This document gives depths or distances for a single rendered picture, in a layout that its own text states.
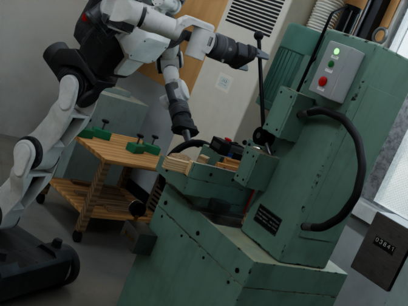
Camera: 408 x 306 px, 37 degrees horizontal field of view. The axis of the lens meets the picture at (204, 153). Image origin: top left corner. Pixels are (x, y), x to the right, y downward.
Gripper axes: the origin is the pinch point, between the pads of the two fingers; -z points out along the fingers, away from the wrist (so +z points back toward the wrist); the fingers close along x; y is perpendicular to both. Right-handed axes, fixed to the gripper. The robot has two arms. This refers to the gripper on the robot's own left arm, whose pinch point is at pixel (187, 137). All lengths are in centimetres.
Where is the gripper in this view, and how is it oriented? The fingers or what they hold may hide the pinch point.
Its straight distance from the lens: 255.4
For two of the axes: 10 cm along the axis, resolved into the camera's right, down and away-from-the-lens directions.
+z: -2.4, -7.7, 5.9
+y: 5.5, -6.1, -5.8
